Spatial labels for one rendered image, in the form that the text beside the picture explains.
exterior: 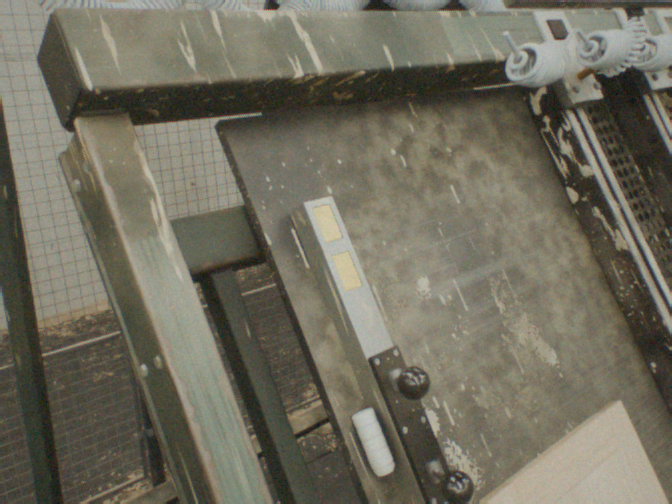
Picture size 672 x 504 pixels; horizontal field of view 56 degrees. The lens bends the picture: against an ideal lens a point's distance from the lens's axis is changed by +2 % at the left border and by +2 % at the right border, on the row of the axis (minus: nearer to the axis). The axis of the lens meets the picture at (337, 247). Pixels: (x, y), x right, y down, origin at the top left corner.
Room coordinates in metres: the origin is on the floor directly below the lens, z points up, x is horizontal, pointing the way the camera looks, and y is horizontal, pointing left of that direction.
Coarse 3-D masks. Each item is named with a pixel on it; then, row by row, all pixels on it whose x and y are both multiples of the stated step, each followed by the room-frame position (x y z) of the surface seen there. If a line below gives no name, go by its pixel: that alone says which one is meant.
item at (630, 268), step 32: (544, 32) 1.25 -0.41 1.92; (576, 64) 1.25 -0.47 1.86; (544, 96) 1.26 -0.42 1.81; (576, 96) 1.20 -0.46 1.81; (544, 128) 1.26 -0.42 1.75; (576, 128) 1.21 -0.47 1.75; (576, 160) 1.20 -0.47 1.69; (576, 192) 1.20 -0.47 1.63; (608, 192) 1.17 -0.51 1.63; (608, 224) 1.15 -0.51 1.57; (608, 256) 1.15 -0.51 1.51; (640, 256) 1.12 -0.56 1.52; (640, 288) 1.10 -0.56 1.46; (640, 320) 1.09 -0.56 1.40
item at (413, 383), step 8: (408, 368) 0.64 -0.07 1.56; (416, 368) 0.63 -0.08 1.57; (392, 376) 0.72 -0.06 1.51; (400, 376) 0.63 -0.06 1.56; (408, 376) 0.62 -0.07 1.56; (416, 376) 0.62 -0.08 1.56; (424, 376) 0.62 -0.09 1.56; (392, 384) 0.72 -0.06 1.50; (400, 384) 0.62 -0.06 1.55; (408, 384) 0.62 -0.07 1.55; (416, 384) 0.62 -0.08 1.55; (424, 384) 0.62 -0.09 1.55; (400, 392) 0.63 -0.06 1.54; (408, 392) 0.62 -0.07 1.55; (416, 392) 0.61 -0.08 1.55; (424, 392) 0.62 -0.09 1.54; (416, 400) 0.62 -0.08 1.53
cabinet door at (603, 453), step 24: (600, 408) 0.96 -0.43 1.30; (576, 432) 0.88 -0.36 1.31; (600, 432) 0.90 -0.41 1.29; (624, 432) 0.93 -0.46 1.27; (552, 456) 0.83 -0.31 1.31; (576, 456) 0.85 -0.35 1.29; (600, 456) 0.88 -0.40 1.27; (624, 456) 0.90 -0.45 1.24; (528, 480) 0.78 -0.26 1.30; (552, 480) 0.80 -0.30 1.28; (576, 480) 0.82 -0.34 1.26; (600, 480) 0.85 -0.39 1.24; (624, 480) 0.88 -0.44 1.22; (648, 480) 0.90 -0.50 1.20
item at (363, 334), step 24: (312, 216) 0.81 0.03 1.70; (336, 216) 0.83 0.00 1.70; (312, 240) 0.81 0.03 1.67; (336, 240) 0.81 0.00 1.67; (312, 264) 0.81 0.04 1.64; (336, 288) 0.77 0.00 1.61; (360, 288) 0.79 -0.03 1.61; (336, 312) 0.77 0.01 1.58; (360, 312) 0.77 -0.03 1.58; (360, 336) 0.75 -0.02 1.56; (384, 336) 0.77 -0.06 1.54; (360, 360) 0.74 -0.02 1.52; (360, 384) 0.74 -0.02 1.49; (384, 408) 0.71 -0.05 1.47; (384, 432) 0.71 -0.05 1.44; (408, 480) 0.68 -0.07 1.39
